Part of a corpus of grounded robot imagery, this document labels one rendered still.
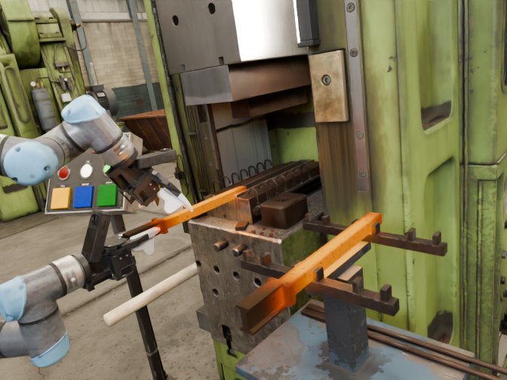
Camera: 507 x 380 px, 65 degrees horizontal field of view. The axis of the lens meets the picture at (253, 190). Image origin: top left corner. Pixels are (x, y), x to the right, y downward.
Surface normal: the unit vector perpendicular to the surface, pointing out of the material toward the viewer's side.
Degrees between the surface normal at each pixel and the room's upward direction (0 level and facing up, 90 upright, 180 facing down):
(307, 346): 0
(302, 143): 90
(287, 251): 90
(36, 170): 90
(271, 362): 0
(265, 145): 90
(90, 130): 105
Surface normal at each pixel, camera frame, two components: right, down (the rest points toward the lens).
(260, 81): 0.74, 0.08
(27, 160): 0.21, 0.25
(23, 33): 0.68, 0.34
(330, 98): -0.65, 0.31
